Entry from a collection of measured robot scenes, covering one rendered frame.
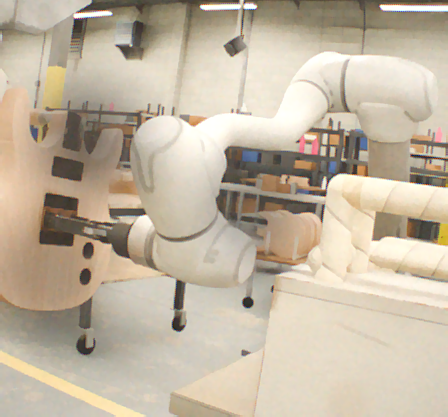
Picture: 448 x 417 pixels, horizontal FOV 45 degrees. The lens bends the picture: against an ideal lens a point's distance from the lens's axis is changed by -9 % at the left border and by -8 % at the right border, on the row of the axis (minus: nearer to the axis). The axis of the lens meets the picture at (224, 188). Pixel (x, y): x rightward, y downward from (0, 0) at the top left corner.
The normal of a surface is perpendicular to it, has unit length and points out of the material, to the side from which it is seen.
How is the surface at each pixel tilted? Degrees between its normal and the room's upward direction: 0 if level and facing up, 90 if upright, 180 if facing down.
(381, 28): 90
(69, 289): 88
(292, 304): 90
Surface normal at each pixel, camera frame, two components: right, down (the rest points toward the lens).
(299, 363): -0.50, -0.02
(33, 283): 0.87, 0.09
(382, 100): -0.47, 0.47
